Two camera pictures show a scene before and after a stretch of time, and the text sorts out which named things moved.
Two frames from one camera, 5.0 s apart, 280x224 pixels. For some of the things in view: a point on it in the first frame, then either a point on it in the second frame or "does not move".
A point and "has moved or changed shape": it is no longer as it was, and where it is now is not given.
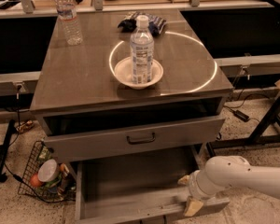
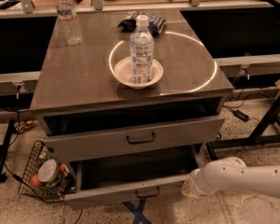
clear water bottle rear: x=67 y=17 does not move
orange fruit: x=35 y=181 does not move
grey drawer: x=137 y=188 has moved or changed shape
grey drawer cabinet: x=88 y=112 does not move
